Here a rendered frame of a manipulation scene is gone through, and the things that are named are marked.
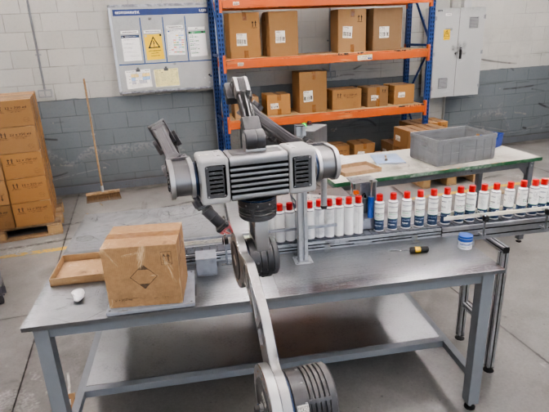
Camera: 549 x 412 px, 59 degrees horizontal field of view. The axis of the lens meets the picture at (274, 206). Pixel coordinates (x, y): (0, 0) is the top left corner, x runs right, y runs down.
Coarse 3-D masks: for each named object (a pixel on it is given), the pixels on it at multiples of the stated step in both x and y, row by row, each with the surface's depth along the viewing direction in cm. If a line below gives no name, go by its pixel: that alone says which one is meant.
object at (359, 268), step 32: (384, 192) 332; (96, 224) 297; (128, 224) 295; (192, 224) 290; (384, 224) 278; (288, 256) 244; (320, 256) 242; (352, 256) 241; (384, 256) 240; (416, 256) 238; (448, 256) 237; (480, 256) 235; (64, 288) 222; (96, 288) 221; (224, 288) 216; (288, 288) 214; (320, 288) 213; (352, 288) 212; (32, 320) 197; (64, 320) 196; (96, 320) 196
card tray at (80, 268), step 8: (64, 256) 246; (72, 256) 247; (80, 256) 248; (88, 256) 249; (96, 256) 249; (64, 264) 245; (72, 264) 244; (80, 264) 244; (88, 264) 244; (96, 264) 243; (56, 272) 234; (64, 272) 236; (72, 272) 236; (80, 272) 235; (88, 272) 235; (96, 272) 235; (56, 280) 223; (64, 280) 224; (72, 280) 224; (80, 280) 225; (88, 280) 226; (96, 280) 226; (104, 280) 227
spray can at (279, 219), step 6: (282, 204) 242; (282, 210) 243; (276, 216) 243; (282, 216) 242; (276, 222) 244; (282, 222) 243; (276, 228) 245; (282, 228) 244; (276, 234) 246; (282, 234) 245; (276, 240) 248; (282, 240) 247
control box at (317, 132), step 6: (306, 126) 226; (312, 126) 225; (318, 126) 225; (324, 126) 226; (306, 132) 216; (312, 132) 215; (318, 132) 219; (324, 132) 227; (312, 138) 216; (318, 138) 220; (324, 138) 228
